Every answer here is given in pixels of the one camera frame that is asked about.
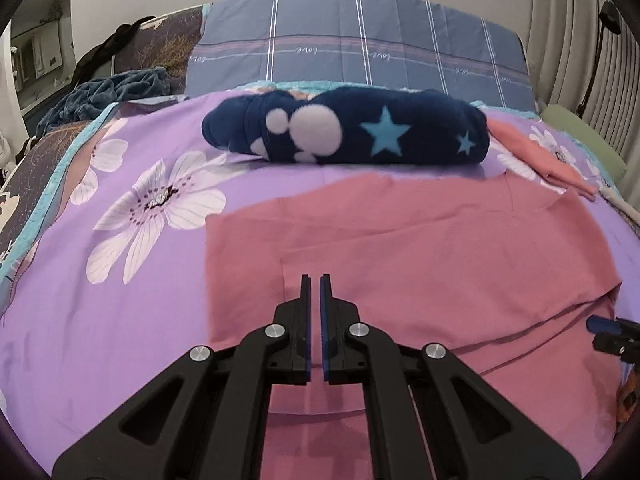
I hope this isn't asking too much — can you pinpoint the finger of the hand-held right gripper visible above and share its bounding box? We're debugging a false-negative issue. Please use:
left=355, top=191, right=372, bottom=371
left=586, top=315, right=640, bottom=357

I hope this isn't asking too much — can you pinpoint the dark floral quilt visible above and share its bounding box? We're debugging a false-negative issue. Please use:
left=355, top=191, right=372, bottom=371
left=0, top=2, right=206, bottom=281

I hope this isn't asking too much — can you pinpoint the white pleated curtain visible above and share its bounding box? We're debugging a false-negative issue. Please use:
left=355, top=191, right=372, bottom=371
left=520, top=0, right=640, bottom=161

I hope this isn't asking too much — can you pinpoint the green cushion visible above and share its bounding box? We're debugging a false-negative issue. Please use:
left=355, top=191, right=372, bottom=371
left=542, top=104, right=627, bottom=181

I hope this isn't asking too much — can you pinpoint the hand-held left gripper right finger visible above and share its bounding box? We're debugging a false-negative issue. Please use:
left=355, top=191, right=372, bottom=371
left=319, top=274, right=583, bottom=480

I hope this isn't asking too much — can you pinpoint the coral cloth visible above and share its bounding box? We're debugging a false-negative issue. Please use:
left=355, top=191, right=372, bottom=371
left=487, top=115, right=598, bottom=203

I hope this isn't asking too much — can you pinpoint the pink garment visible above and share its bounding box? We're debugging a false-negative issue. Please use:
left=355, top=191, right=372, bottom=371
left=205, top=170, right=623, bottom=480

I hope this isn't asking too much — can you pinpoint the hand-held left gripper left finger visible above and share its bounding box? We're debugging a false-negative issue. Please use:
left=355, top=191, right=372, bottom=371
left=51, top=274, right=313, bottom=480

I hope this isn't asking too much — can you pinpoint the dark blue fleece blanket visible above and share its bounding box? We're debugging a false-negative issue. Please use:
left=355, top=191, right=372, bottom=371
left=37, top=67, right=173, bottom=138

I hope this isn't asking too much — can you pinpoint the purple floral bedsheet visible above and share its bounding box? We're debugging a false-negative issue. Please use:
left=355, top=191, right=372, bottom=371
left=0, top=85, right=640, bottom=461

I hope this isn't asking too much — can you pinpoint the navy star print rolled blanket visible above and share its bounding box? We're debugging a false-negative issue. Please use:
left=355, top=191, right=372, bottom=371
left=201, top=87, right=491, bottom=166

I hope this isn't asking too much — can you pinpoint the blue plaid pillow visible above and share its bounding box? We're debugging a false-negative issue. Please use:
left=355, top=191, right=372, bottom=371
left=185, top=0, right=538, bottom=111

